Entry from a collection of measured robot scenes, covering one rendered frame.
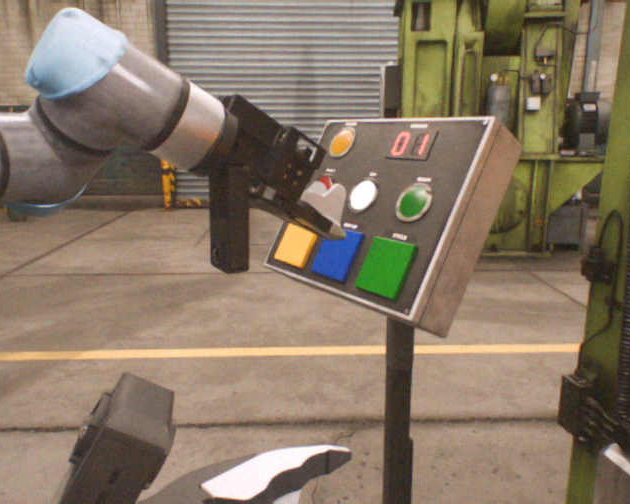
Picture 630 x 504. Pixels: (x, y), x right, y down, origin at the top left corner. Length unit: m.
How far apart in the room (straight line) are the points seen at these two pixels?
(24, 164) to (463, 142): 0.50
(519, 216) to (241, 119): 4.82
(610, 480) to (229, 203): 0.42
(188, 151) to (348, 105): 7.72
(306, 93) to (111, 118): 7.71
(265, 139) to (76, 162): 0.18
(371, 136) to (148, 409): 0.69
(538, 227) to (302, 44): 4.44
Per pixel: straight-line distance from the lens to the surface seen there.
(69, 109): 0.50
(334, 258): 0.78
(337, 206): 0.62
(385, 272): 0.70
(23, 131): 0.51
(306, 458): 0.33
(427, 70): 5.22
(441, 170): 0.73
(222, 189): 0.55
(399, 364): 0.91
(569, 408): 0.88
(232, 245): 0.55
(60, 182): 0.54
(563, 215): 5.79
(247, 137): 0.55
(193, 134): 0.50
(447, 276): 0.70
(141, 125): 0.49
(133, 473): 0.23
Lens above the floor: 1.19
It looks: 13 degrees down
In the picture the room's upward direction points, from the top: straight up
